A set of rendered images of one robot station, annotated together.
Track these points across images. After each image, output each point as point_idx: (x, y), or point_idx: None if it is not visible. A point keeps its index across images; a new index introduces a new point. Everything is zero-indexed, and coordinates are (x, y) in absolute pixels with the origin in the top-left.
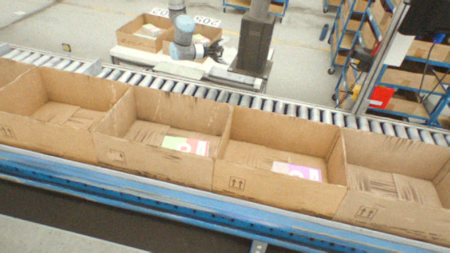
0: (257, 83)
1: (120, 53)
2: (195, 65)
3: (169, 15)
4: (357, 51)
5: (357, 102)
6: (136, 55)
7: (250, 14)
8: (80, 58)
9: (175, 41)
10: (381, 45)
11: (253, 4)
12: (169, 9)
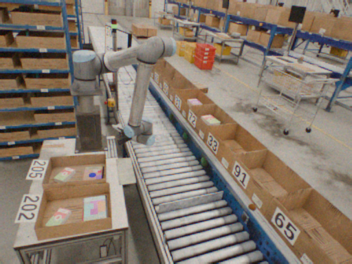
0: (114, 137)
1: (126, 216)
2: (111, 166)
3: (135, 133)
4: (115, 84)
5: (118, 104)
6: (122, 202)
7: (91, 111)
8: (158, 236)
9: (152, 133)
10: (117, 75)
11: (92, 103)
12: (139, 126)
